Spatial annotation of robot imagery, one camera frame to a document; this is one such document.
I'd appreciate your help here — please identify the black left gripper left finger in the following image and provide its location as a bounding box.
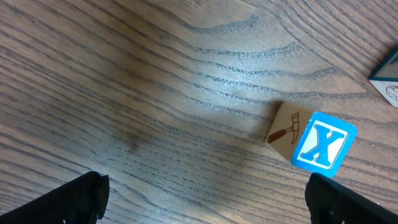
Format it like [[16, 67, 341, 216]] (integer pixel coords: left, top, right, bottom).
[[1, 171, 109, 224]]

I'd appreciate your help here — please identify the wooden block yellow side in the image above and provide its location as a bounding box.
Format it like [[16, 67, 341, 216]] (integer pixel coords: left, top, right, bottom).
[[368, 47, 397, 107]]

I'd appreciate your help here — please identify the blue X wooden block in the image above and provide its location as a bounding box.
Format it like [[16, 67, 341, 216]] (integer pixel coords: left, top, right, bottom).
[[265, 102, 358, 177]]

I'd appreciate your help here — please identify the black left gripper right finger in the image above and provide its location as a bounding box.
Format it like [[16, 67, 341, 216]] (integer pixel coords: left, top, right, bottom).
[[305, 173, 397, 224]]

